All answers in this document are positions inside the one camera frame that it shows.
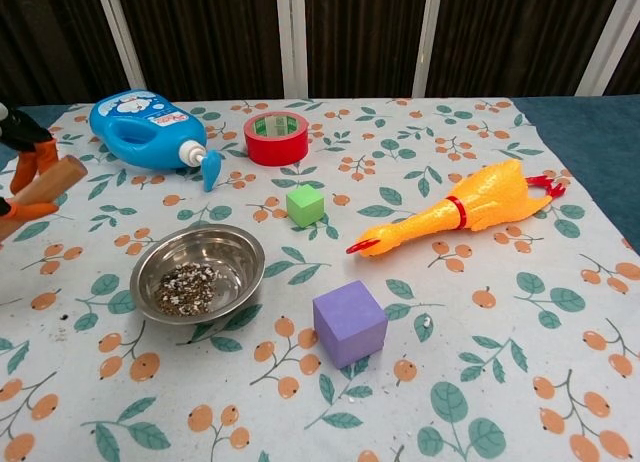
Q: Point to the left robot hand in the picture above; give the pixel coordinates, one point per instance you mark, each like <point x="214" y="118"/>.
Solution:
<point x="27" y="132"/>

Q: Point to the wooden rolling pin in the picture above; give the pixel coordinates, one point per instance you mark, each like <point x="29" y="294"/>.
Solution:
<point x="50" y="182"/>

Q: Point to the stainless steel bowl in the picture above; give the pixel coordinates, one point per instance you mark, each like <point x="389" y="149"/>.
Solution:
<point x="235" y="254"/>

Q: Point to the blue detergent bottle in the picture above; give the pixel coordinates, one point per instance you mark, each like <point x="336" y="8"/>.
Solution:
<point x="150" y="117"/>

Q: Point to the red tape roll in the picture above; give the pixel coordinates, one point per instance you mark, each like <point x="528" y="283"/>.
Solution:
<point x="277" y="147"/>

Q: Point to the green foam cube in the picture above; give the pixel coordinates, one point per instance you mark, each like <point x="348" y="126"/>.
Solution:
<point x="304" y="204"/>

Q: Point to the purple foam cube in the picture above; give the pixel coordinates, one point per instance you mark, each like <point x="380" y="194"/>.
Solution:
<point x="350" y="322"/>

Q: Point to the floral print tablecloth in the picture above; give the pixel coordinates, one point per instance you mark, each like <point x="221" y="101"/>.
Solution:
<point x="450" y="307"/>

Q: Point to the yellow rubber chicken toy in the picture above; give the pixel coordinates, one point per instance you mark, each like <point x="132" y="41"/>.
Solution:
<point x="490" y="197"/>

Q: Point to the dark folding screen white frame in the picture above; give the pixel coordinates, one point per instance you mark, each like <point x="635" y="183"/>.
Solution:
<point x="215" y="37"/>

